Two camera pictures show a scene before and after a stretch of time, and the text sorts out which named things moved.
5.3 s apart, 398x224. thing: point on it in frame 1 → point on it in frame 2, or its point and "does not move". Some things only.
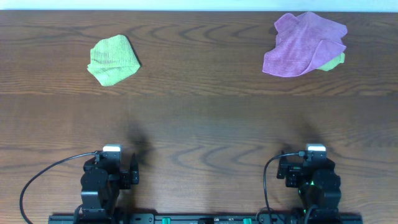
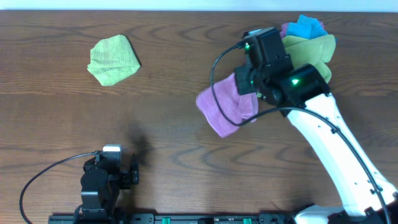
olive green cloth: [331, 65] → [318, 51]
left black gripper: [130, 176] does not move
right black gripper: [293, 170] → [240, 72]
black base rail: [206, 219] does not move
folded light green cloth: [112, 60] does not move
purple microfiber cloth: [303, 43] → [223, 107]
